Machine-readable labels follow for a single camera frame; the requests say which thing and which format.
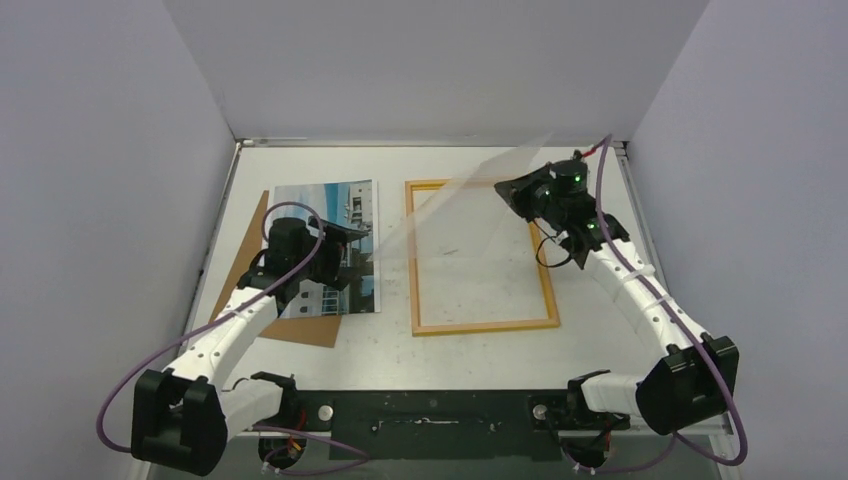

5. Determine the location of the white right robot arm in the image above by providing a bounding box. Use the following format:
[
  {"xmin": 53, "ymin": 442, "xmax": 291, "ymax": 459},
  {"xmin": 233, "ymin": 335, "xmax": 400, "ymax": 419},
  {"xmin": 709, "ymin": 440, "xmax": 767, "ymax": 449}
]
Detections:
[{"xmin": 494, "ymin": 160, "xmax": 739, "ymax": 435}]

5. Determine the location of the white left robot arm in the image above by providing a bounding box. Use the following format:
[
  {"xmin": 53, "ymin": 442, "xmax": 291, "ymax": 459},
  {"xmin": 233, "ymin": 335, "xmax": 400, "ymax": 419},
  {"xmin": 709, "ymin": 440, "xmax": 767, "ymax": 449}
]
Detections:
[{"xmin": 130, "ymin": 217, "xmax": 366, "ymax": 476}]

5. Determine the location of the clear acrylic sheet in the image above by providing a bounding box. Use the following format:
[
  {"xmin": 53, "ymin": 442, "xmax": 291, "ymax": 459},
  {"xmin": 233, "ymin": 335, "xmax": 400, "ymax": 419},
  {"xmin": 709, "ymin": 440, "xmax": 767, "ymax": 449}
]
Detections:
[{"xmin": 372, "ymin": 134, "xmax": 550, "ymax": 262}]

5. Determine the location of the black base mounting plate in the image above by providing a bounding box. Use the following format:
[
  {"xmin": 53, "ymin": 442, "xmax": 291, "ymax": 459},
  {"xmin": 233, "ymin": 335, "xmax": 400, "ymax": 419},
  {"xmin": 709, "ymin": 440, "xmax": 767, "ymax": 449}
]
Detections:
[{"xmin": 260, "ymin": 389, "xmax": 630, "ymax": 461}]

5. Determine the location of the yellow wooden picture frame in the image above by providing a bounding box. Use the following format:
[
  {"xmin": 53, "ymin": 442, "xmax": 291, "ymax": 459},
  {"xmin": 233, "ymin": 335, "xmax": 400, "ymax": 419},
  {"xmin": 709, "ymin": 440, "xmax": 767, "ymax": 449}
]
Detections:
[{"xmin": 404, "ymin": 178, "xmax": 562, "ymax": 338}]

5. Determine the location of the aluminium rail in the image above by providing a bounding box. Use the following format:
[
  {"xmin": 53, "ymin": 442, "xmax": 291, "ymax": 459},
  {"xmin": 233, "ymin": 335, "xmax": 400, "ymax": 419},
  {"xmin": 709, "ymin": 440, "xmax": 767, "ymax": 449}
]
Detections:
[{"xmin": 135, "ymin": 389, "xmax": 735, "ymax": 439}]

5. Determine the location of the sky and building photo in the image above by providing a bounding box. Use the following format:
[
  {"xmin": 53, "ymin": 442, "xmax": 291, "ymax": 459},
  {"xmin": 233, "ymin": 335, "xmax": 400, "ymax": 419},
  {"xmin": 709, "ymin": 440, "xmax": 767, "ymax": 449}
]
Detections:
[{"xmin": 262, "ymin": 179, "xmax": 381, "ymax": 318}]

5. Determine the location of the brown cardboard backing board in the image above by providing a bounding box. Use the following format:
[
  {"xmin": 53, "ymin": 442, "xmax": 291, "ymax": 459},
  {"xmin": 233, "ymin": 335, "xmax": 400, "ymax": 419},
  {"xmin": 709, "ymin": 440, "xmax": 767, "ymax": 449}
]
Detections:
[{"xmin": 207, "ymin": 190, "xmax": 342, "ymax": 348}]

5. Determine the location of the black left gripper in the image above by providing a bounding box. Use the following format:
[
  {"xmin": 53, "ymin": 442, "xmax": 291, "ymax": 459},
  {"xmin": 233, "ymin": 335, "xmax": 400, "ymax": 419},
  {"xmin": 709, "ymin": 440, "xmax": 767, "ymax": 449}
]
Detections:
[{"xmin": 293, "ymin": 219, "xmax": 367, "ymax": 290}]

